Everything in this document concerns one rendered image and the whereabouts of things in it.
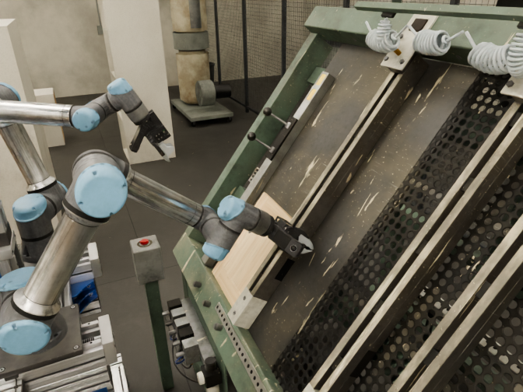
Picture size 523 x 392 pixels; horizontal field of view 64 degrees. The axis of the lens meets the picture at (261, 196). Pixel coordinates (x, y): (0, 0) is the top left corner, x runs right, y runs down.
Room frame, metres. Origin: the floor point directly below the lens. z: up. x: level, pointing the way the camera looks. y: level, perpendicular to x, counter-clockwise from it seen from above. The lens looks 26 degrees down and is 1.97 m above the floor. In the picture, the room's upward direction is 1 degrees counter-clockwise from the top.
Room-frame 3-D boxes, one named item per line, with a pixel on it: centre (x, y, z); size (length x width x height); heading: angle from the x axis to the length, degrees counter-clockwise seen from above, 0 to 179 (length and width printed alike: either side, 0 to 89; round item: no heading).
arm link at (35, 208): (1.42, 0.87, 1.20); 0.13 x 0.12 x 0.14; 178
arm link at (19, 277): (0.95, 0.67, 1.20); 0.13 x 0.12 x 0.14; 25
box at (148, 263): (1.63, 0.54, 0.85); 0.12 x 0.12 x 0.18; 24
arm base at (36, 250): (1.41, 0.87, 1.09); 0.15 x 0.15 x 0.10
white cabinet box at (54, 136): (5.77, 3.13, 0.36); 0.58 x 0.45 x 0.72; 114
